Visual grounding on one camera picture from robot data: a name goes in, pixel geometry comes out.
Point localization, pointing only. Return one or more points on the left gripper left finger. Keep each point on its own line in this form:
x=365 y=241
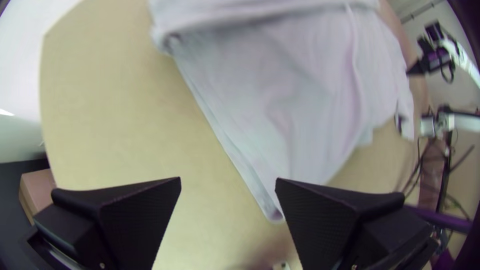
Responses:
x=112 y=221

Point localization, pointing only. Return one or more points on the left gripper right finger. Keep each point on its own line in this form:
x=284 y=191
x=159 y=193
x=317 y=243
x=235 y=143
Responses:
x=345 y=228

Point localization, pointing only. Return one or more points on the grey t-shirt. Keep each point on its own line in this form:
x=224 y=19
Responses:
x=285 y=93

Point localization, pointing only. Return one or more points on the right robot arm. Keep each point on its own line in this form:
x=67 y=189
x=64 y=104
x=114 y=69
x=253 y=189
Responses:
x=455 y=52

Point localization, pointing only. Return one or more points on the cardboard box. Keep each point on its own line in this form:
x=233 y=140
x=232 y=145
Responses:
x=35 y=191

